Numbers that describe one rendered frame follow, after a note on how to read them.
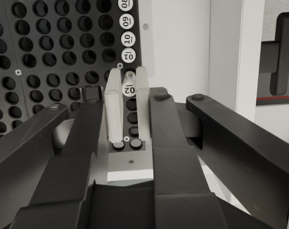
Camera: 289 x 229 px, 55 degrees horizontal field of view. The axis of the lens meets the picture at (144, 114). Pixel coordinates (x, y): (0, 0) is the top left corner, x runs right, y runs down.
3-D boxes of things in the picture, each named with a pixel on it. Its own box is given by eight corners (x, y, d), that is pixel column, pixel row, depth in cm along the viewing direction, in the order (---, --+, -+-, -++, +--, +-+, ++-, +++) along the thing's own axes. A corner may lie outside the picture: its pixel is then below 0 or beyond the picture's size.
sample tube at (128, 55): (122, 42, 28) (120, 48, 23) (134, 42, 28) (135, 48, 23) (123, 55, 28) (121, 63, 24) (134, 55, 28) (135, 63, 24)
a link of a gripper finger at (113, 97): (122, 142, 16) (109, 144, 16) (123, 104, 22) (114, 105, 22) (118, 92, 15) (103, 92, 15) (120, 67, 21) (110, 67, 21)
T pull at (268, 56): (289, 11, 24) (298, 11, 23) (280, 93, 27) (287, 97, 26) (248, 14, 24) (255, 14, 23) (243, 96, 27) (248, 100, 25)
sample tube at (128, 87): (122, 70, 25) (120, 82, 21) (136, 69, 25) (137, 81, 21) (124, 83, 25) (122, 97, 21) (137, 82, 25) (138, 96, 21)
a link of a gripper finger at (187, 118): (151, 113, 13) (213, 109, 13) (147, 87, 18) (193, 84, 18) (152, 141, 14) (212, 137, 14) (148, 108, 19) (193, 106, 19)
